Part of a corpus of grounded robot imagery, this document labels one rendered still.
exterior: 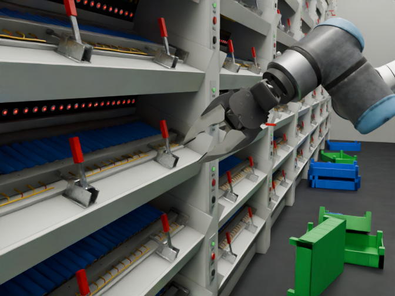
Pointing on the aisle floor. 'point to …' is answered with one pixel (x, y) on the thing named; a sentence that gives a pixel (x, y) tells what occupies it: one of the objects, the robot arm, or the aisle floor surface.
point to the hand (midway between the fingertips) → (197, 148)
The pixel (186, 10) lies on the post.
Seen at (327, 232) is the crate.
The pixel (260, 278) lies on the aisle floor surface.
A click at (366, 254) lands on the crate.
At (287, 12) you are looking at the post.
